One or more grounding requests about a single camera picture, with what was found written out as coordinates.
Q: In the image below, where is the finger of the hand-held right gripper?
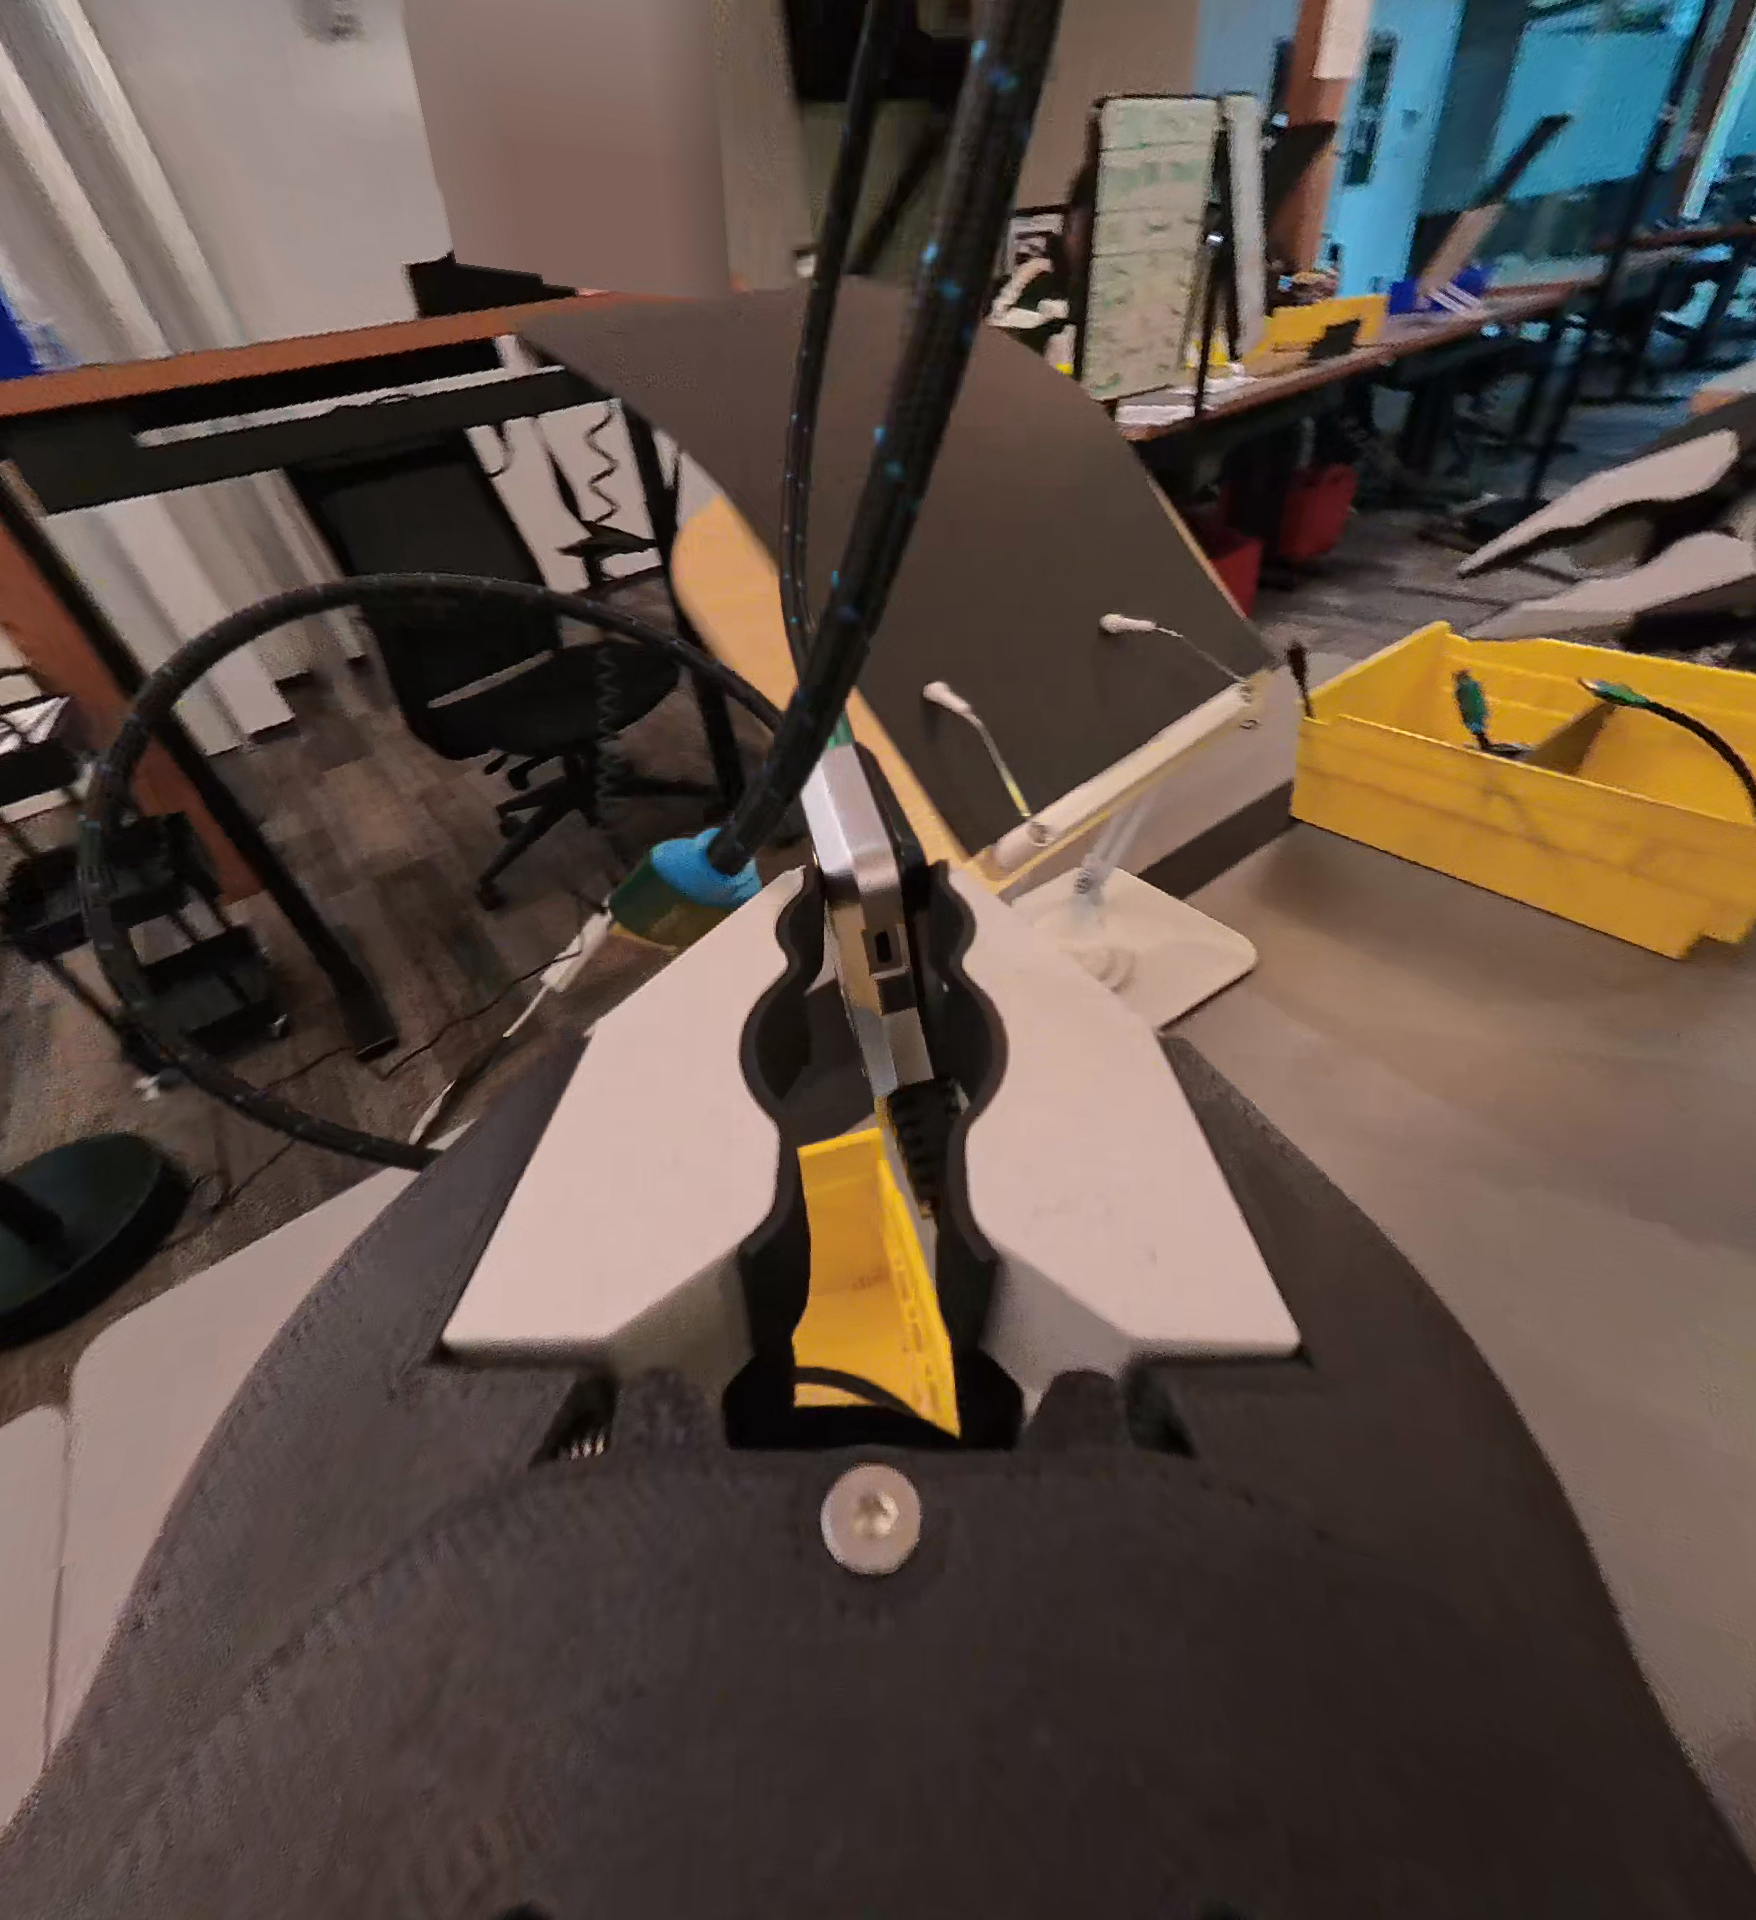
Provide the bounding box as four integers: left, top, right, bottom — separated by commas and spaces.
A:
1467, 530, 1756, 650
1454, 431, 1745, 580

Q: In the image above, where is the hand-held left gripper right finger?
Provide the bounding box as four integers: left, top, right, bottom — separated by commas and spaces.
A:
941, 874, 1302, 1373

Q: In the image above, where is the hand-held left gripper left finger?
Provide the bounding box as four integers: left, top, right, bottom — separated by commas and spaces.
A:
438, 865, 838, 1365

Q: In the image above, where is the yellow plastic bin with divider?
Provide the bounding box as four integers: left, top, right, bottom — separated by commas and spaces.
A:
1286, 619, 1756, 963

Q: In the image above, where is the black HDMI adapter box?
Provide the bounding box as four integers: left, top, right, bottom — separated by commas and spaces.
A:
797, 741, 932, 1120

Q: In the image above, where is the black braided HDMI cable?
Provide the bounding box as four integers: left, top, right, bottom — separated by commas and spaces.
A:
80, 0, 1066, 1174

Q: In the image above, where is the white stand base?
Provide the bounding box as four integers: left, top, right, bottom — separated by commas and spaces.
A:
1031, 874, 1259, 1037

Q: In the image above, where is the black utility cart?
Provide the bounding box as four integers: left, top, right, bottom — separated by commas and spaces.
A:
0, 667, 291, 1053

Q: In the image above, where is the black office chair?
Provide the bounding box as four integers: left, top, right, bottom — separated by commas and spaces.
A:
298, 449, 701, 921

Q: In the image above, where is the white board on stand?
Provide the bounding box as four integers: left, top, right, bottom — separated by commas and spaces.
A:
1081, 93, 1272, 404

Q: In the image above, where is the black floor pole stand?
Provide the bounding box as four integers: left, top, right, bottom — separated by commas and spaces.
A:
0, 1114, 194, 1355

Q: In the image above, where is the wooden board with black mat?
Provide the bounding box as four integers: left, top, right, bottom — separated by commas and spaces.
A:
515, 272, 1289, 889

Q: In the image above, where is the black cable with green plug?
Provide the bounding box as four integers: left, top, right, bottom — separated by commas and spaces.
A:
1575, 674, 1756, 831
1448, 668, 1535, 757

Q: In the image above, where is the clear acrylic stand post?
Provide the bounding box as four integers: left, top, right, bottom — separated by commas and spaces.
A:
1068, 787, 1169, 968

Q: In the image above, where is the white bracket bar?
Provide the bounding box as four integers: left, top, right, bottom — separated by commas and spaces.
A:
971, 673, 1266, 889

